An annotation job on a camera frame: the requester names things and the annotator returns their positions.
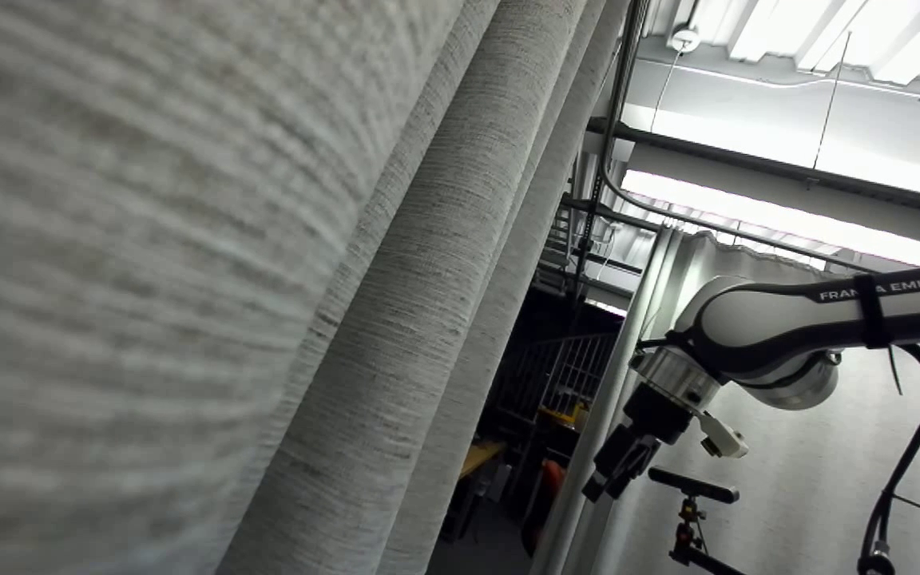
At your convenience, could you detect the black vertical pipe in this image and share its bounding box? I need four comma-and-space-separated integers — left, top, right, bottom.
569, 0, 650, 329

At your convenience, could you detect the wooden background table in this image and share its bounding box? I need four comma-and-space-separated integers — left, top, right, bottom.
456, 438, 509, 484

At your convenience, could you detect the grey woven curtain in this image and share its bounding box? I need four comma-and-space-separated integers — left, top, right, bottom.
0, 0, 634, 575

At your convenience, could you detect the round ceiling fixture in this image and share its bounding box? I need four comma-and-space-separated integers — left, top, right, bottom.
664, 21, 707, 57

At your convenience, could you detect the long ceiling strip light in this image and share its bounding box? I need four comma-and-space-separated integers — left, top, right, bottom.
616, 167, 920, 272

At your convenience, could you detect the yellow background object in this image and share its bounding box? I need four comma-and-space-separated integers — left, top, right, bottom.
537, 405, 595, 438

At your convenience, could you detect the red background object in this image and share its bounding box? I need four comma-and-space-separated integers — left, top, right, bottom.
535, 458, 573, 521

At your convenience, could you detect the black camera tripod stand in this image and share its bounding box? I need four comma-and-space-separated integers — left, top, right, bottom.
645, 464, 749, 575

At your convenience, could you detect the light grey vertical post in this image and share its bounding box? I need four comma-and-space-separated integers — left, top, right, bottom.
523, 225, 694, 575

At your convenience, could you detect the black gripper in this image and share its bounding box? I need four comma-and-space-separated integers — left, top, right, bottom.
582, 380, 701, 505

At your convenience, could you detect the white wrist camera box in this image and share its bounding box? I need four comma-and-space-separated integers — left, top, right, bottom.
698, 408, 752, 464

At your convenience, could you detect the metal wire fence panel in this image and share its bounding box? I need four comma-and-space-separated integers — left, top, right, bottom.
520, 332, 620, 429

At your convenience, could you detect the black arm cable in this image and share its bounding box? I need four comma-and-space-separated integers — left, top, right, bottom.
855, 339, 920, 575

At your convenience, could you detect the black ceiling beam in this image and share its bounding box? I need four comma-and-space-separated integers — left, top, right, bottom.
586, 112, 920, 229

